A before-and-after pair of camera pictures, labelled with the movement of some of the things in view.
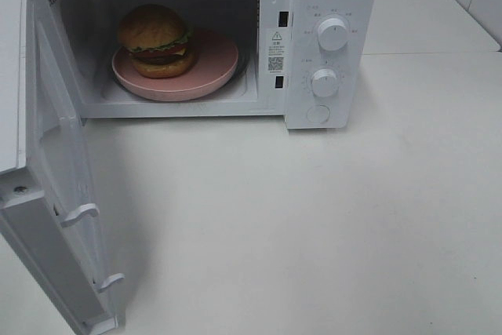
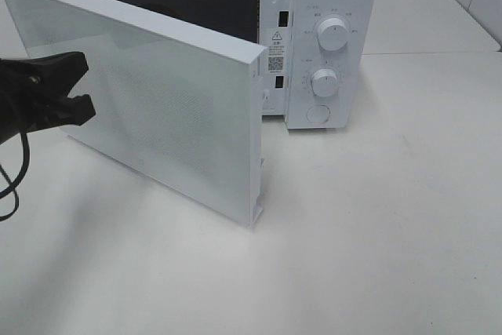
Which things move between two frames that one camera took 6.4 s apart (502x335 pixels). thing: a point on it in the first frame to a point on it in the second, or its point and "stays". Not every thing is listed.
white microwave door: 45,176 to 180,102
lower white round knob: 325,82 stays
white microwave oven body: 305,31 stays
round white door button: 318,114 stays
